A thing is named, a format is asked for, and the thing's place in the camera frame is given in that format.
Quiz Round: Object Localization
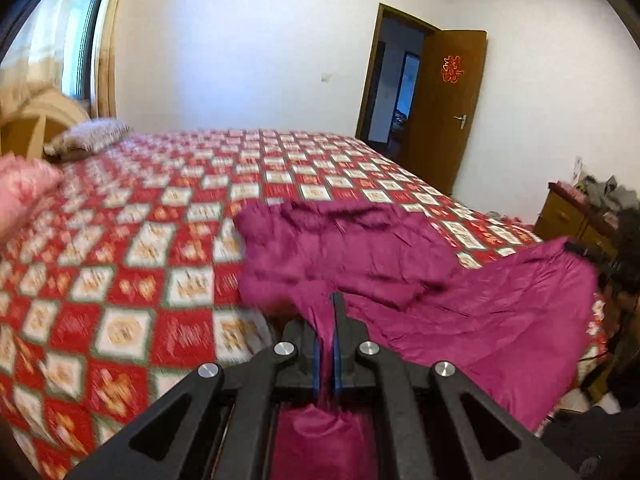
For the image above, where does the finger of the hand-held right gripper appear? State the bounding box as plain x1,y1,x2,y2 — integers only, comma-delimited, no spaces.
564,241,609,267

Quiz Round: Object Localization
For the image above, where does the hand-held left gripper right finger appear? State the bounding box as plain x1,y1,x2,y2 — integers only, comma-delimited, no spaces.
331,291,582,480

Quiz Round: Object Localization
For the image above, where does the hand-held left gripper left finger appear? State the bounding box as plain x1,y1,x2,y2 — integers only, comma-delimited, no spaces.
65,319,322,480

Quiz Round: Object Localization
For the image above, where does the magenta puffer jacket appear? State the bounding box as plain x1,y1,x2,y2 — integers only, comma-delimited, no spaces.
232,199,608,480

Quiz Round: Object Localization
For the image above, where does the wooden bedside cabinet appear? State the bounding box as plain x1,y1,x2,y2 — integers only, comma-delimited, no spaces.
532,182,619,261

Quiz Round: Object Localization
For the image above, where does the clutter on cabinet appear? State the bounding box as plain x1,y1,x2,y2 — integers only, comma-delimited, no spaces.
570,156,640,213

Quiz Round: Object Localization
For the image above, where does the person's dark clothing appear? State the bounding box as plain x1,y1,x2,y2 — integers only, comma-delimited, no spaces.
537,392,640,480

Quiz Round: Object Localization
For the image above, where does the brown wooden door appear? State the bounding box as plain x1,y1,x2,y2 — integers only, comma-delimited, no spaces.
400,29,488,197

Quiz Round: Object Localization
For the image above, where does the red checked printed bed cover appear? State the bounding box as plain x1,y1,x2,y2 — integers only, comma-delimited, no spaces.
0,127,608,480

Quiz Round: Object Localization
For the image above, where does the red paper door decoration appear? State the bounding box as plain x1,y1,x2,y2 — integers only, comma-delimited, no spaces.
441,55,462,85

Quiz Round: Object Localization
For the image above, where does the striped pillow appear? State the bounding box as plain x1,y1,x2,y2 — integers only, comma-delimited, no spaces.
44,117,134,157

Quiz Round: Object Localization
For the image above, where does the pink floral folded quilt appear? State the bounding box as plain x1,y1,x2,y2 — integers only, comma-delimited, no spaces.
0,154,65,242

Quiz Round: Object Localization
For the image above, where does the beige wooden headboard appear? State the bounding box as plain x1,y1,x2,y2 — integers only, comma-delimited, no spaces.
0,85,92,161

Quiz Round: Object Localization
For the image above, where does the narrow beige floral curtain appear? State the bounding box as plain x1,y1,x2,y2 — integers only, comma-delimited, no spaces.
92,0,134,121

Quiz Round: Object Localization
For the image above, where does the window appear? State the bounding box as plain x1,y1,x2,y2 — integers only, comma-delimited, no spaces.
62,0,119,104

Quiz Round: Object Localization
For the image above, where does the wide beige floral curtain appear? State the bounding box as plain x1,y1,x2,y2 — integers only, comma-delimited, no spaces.
0,0,87,107

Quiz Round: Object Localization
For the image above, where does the brown door frame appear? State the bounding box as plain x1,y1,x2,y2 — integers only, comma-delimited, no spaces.
356,2,441,161

